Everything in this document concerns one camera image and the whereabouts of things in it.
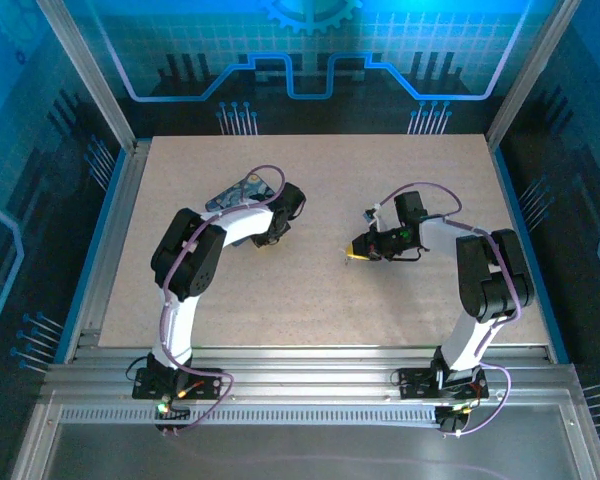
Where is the starry night print box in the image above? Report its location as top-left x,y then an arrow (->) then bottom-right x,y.
205,172 -> 276,250

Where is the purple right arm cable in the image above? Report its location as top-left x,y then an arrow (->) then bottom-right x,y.
374,182 -> 524,439

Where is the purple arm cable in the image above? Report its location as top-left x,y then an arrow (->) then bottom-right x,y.
374,182 -> 524,439
152,164 -> 287,436

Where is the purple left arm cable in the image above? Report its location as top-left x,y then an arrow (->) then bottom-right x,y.
152,164 -> 287,436

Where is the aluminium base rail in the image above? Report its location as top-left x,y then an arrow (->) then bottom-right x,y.
42,347 -> 579,399

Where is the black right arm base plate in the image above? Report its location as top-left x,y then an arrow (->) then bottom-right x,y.
397,367 -> 490,401

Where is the aluminium side rail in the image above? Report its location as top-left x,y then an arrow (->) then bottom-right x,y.
63,140 -> 152,364

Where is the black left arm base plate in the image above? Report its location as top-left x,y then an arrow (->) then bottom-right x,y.
132,367 -> 222,401

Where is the slotted grey cable duct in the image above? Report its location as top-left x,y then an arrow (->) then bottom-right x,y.
59,405 -> 441,426

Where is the aluminium frame post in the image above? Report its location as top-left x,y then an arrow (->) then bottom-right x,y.
35,0 -> 140,152
485,0 -> 580,147

